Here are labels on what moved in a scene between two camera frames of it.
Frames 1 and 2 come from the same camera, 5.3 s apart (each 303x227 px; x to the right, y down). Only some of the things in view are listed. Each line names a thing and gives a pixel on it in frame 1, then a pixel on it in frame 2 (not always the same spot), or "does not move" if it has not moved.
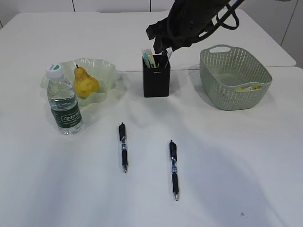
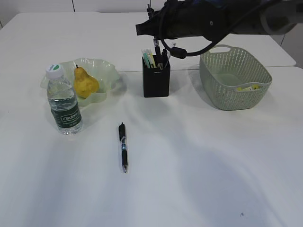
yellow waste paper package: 252,87 does not move
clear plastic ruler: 169,52 does not move
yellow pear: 84,84 does not move
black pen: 174,168 to 150,12
